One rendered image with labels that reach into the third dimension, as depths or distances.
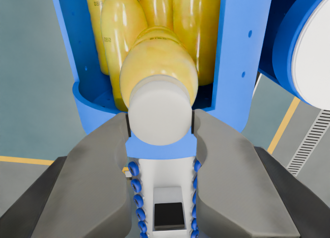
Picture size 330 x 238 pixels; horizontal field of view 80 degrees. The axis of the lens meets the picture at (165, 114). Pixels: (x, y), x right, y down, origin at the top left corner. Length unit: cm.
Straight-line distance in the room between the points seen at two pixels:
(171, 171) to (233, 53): 54
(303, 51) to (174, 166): 47
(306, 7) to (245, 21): 28
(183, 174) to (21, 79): 142
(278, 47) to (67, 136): 170
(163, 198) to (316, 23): 61
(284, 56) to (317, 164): 208
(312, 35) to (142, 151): 37
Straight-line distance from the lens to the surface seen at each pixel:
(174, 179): 73
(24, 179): 245
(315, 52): 49
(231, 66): 22
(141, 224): 85
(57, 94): 172
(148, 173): 70
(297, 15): 50
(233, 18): 21
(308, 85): 51
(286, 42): 49
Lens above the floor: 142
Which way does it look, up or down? 61 degrees down
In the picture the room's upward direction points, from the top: 176 degrees clockwise
